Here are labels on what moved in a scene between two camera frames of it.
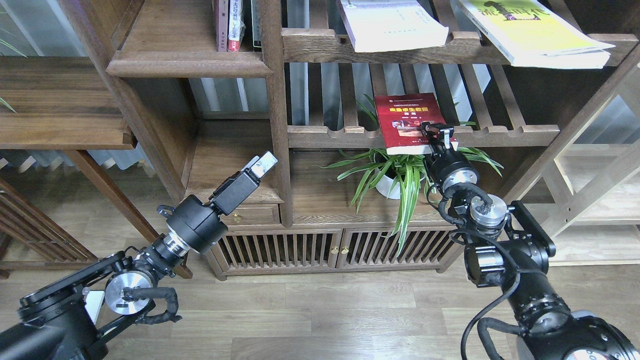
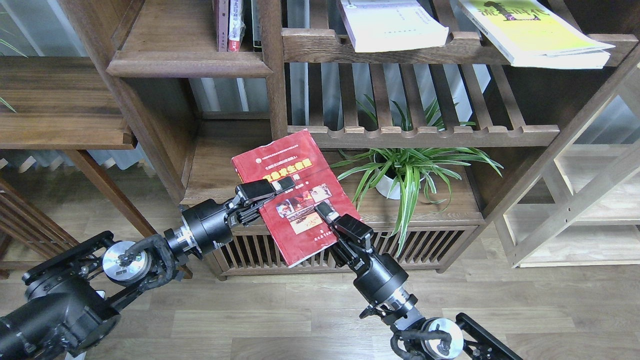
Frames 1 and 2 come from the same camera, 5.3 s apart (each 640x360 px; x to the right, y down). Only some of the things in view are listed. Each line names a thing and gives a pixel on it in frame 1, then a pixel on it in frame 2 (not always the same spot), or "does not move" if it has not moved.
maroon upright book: (221, 16) does not move
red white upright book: (236, 25) does not move
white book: (378, 25) does not move
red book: (401, 117) -> (296, 229)
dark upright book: (256, 23) does not move
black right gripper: (446, 167) -> (377, 275)
